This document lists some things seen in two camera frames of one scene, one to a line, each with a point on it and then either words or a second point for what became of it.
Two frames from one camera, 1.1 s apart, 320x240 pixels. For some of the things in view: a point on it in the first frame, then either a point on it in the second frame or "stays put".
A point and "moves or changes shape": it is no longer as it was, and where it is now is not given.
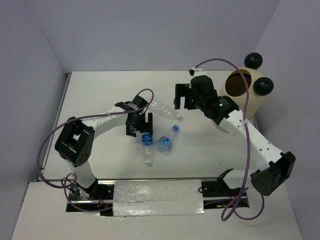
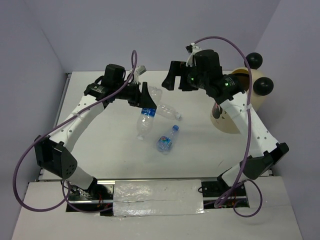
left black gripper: x=146 y=127 to x=144 y=100
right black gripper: x=181 y=90 to x=177 y=68
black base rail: x=217 y=195 stays put
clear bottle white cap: x=165 y=111 stays put
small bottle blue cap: x=164 y=143 stays put
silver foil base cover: x=139 y=198 stays put
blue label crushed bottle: x=147 y=143 moves or changes shape
